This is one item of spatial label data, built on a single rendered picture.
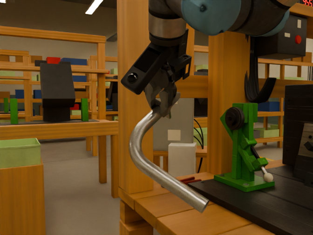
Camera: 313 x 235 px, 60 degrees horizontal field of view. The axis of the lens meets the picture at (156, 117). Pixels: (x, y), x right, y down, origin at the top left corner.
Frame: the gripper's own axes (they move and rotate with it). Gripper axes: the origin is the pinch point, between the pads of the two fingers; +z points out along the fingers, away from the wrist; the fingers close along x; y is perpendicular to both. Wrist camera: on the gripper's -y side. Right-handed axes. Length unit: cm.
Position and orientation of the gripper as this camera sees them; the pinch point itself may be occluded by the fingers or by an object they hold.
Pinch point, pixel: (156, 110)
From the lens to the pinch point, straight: 67.5
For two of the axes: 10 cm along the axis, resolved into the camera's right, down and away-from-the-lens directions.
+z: -0.3, 7.3, 6.8
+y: 6.8, -4.9, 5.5
